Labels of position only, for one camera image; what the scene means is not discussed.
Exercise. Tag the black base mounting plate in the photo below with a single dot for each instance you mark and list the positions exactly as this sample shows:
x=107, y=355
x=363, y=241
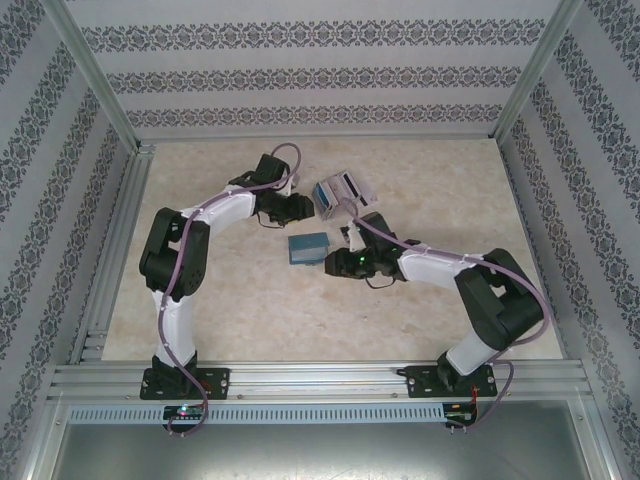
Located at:
x=215, y=380
x=415, y=380

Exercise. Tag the blue-grey box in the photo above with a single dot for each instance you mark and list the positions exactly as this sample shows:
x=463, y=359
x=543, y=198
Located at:
x=307, y=247

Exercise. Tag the small circuit board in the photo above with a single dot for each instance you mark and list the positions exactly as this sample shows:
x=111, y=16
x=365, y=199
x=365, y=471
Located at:
x=182, y=412
x=460, y=417

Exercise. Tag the grey metal sheet panel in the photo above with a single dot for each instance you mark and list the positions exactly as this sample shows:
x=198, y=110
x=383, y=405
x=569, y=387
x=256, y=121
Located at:
x=320, y=452

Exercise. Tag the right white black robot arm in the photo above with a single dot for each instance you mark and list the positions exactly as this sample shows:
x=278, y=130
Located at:
x=467, y=350

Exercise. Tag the white card red houses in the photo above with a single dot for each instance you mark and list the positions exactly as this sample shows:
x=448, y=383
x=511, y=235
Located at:
x=367, y=197

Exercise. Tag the aluminium side rail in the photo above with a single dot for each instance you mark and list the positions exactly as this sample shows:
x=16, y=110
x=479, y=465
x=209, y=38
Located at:
x=112, y=260

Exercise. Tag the mixed credit card bundle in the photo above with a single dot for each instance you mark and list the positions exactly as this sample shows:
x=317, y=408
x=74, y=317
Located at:
x=340, y=189

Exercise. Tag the long aluminium base rail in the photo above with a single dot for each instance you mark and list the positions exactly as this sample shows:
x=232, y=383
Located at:
x=310, y=380

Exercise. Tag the aluminium frame post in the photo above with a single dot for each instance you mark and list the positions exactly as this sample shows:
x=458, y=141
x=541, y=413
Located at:
x=537, y=65
x=90, y=70

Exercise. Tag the clear acrylic card holder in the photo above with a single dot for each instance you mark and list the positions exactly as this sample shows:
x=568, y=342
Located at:
x=345, y=182

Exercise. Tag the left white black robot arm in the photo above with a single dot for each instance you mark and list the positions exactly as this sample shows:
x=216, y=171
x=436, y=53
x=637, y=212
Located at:
x=175, y=330

